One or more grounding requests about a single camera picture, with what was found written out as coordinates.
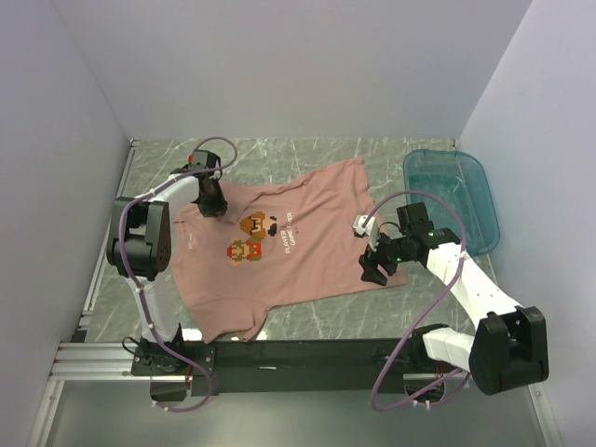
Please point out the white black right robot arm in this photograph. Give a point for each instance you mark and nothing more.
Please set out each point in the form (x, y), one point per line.
(509, 348)

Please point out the pink t-shirt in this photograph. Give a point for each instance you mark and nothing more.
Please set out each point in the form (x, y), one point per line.
(277, 244)

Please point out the aluminium front frame rail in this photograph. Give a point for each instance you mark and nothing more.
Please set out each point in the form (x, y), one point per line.
(91, 362)

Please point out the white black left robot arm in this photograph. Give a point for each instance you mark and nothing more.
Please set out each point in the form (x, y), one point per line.
(140, 248)

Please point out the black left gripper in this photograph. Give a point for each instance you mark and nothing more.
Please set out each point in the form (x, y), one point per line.
(220, 205)

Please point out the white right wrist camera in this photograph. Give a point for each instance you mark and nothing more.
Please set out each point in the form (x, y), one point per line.
(367, 226)

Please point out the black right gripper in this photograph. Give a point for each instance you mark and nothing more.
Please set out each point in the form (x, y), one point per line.
(371, 272)

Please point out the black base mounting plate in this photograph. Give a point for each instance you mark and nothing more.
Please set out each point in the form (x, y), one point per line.
(268, 366)

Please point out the teal translucent plastic basin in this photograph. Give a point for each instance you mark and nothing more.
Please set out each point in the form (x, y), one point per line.
(454, 179)

